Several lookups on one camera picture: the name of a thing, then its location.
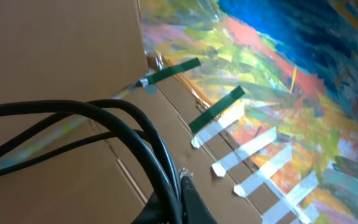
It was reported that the black usb cable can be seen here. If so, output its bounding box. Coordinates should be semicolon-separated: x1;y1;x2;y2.
0;99;185;224

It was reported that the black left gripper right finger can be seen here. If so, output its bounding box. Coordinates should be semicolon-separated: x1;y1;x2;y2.
181;175;217;224

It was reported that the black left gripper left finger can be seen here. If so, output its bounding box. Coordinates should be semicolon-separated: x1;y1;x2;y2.
131;192;168;224

